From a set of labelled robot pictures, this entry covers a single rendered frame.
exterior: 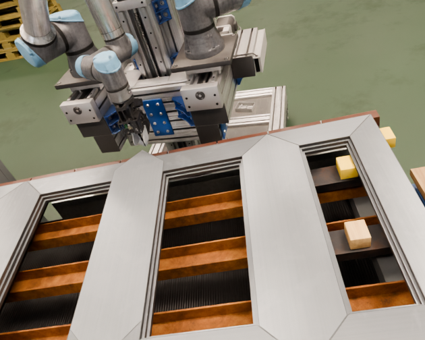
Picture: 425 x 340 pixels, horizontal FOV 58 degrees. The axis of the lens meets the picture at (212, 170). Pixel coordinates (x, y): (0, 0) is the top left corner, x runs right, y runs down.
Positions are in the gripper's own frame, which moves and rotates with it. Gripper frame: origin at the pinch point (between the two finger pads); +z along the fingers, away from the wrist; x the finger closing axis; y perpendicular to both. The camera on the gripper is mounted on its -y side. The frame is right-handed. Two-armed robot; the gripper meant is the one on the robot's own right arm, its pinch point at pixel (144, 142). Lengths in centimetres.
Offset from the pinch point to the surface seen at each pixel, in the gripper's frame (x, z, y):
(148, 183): 4.3, 0.6, 23.0
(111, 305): 0, 1, 65
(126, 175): -4.5, 0.6, 16.5
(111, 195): -8.0, 0.6, 25.2
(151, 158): 3.7, 0.6, 10.3
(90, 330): -4, 1, 70
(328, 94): 95, 85, -140
